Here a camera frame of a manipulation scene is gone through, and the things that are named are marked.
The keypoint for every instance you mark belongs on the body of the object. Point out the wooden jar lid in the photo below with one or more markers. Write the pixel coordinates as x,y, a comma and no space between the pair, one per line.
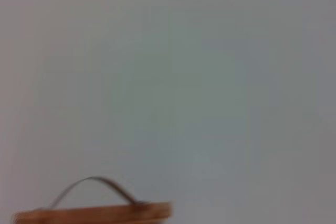
92,214

